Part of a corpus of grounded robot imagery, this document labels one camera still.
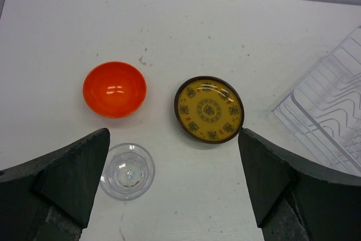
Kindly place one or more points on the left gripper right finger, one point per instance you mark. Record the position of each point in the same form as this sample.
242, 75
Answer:
294, 198

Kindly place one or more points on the white wire dish rack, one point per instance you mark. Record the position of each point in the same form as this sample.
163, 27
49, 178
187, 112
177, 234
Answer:
323, 111

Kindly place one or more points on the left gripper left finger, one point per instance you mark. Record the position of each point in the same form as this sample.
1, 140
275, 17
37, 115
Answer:
51, 197

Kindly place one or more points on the clear glass cup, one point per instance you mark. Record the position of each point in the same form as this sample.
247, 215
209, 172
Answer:
128, 172

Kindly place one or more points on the orange bowl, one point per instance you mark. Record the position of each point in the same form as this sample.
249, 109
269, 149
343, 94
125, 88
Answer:
114, 89

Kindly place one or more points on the yellow patterned plate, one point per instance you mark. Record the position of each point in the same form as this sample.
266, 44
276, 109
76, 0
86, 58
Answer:
209, 109

